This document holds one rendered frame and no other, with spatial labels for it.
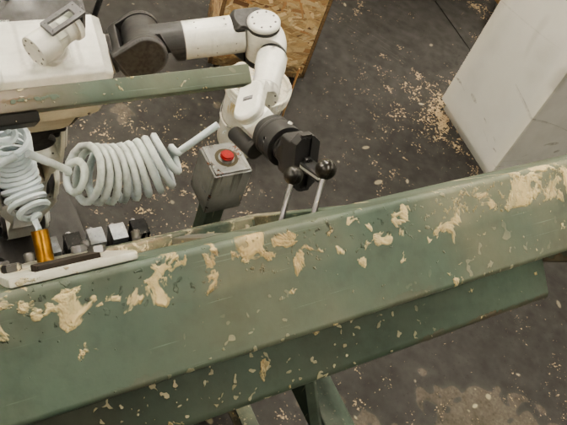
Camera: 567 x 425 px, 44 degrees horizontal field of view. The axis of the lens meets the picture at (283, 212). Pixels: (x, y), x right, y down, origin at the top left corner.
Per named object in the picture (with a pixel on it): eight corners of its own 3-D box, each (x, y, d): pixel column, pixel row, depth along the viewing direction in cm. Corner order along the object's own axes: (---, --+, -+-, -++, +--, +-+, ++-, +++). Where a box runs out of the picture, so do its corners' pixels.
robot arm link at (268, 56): (279, 108, 163) (289, 51, 174) (283, 77, 154) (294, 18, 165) (234, 100, 163) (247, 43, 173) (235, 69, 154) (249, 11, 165)
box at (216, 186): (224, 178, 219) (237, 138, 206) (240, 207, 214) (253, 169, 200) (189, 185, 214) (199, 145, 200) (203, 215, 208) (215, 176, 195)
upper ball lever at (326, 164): (312, 234, 124) (332, 164, 126) (323, 234, 120) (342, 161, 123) (294, 228, 122) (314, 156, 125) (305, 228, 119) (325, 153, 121)
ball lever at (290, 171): (281, 235, 134) (299, 170, 137) (290, 235, 131) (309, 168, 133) (264, 229, 133) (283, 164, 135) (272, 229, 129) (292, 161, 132)
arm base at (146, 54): (112, 60, 172) (99, 17, 164) (164, 47, 174) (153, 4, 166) (120, 91, 161) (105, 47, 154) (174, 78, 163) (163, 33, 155)
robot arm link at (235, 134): (305, 142, 151) (279, 121, 159) (282, 110, 144) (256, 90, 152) (267, 178, 151) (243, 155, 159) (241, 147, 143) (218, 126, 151)
